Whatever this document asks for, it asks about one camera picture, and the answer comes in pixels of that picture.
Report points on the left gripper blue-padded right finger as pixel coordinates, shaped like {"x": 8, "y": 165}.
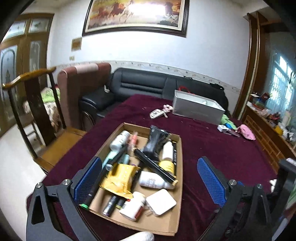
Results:
{"x": 214, "y": 180}

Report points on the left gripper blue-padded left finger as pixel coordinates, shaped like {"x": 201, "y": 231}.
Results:
{"x": 84, "y": 179}

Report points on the black marker green caps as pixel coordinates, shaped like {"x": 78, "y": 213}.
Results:
{"x": 105, "y": 170}

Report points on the yellow padded pouch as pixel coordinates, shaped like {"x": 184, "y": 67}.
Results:
{"x": 119, "y": 180}

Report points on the white pill bottle red label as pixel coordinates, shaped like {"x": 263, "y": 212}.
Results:
{"x": 133, "y": 208}

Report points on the black marker tan caps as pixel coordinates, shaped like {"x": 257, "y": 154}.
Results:
{"x": 155, "y": 167}

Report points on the white power adapter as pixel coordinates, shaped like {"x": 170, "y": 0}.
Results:
{"x": 160, "y": 202}

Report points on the black marker grey caps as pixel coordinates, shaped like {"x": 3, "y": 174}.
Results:
{"x": 109, "y": 208}

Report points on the dark red velvet bedspread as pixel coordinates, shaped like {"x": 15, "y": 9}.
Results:
{"x": 236, "y": 158}

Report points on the wooden brick-pattern counter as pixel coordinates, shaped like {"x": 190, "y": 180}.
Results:
{"x": 271, "y": 143}

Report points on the yellow label bottle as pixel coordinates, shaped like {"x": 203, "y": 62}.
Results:
{"x": 168, "y": 166}

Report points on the cardboard tray box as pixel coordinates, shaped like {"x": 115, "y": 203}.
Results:
{"x": 166, "y": 224}

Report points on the small white charger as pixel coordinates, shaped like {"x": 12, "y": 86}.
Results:
{"x": 222, "y": 128}

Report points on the white lotion bottle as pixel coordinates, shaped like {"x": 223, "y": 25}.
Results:
{"x": 168, "y": 151}

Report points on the pink white cloth bag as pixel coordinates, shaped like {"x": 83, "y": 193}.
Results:
{"x": 246, "y": 132}

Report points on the green plastic packet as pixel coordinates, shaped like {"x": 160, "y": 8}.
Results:
{"x": 227, "y": 122}

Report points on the black zipper pouch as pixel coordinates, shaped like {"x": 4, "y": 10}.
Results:
{"x": 157, "y": 138}

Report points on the silver rectangular box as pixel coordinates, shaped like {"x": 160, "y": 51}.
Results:
{"x": 196, "y": 107}

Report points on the wooden armchair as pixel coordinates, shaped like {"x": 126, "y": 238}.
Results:
{"x": 56, "y": 144}

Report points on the brown padded chair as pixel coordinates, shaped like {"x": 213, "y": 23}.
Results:
{"x": 77, "y": 81}

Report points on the black leather sofa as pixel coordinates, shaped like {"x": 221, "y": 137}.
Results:
{"x": 125, "y": 82}

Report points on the wooden glass-door cabinet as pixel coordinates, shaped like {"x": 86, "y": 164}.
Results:
{"x": 23, "y": 49}

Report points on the framed horse painting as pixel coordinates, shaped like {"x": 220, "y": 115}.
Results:
{"x": 166, "y": 17}

